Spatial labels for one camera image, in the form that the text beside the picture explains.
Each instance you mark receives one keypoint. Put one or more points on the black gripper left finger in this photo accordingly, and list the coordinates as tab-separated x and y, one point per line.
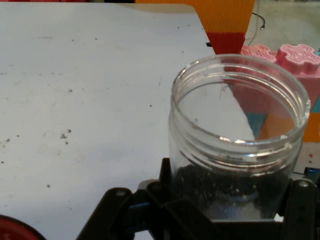
150	200

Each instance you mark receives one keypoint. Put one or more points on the clear jar with black grains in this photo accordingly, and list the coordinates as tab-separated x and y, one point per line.
225	190

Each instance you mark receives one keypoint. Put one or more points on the red bowl with black rim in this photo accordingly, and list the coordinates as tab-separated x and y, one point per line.
15	230

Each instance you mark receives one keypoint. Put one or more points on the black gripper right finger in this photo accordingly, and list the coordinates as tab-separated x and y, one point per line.
302	207

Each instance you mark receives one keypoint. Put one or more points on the orange foam mat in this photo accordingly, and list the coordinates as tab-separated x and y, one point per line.
313	130
212	17

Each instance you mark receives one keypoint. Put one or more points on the pink foam block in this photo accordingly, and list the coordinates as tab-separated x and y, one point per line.
297	58

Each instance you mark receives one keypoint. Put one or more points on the red foam mat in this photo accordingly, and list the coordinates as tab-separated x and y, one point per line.
227	42

